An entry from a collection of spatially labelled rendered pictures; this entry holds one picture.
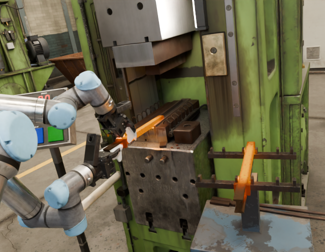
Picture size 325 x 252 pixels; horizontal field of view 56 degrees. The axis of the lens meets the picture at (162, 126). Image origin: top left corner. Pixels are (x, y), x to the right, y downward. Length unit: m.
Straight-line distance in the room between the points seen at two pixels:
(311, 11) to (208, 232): 5.59
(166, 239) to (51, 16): 9.48
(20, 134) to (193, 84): 1.21
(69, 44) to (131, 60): 9.49
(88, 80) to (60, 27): 9.71
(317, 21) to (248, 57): 5.17
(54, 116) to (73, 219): 0.33
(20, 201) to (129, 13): 0.81
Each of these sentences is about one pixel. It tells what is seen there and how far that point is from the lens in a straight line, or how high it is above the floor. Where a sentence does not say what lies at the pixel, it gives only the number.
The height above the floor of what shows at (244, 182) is 0.95.
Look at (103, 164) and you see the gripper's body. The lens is 1.08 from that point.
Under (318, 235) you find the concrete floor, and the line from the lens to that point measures 2.30.
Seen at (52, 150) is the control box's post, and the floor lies 0.88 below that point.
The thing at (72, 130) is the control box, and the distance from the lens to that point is 1.57.
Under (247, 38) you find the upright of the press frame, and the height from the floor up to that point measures 1.32.
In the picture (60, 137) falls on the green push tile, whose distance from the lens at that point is 1.54.
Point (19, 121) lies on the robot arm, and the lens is 0.75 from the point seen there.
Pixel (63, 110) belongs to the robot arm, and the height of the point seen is 1.25.
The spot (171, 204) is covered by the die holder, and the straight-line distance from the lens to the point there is 1.47.
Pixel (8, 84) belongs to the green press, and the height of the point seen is 0.75.
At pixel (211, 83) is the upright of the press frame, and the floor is 1.15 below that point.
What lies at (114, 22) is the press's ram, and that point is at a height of 1.46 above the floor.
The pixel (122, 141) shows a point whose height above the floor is 1.03.
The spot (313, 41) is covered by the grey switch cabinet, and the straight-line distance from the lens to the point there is 6.48.
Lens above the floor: 1.45
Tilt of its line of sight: 20 degrees down
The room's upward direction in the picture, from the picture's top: 9 degrees counter-clockwise
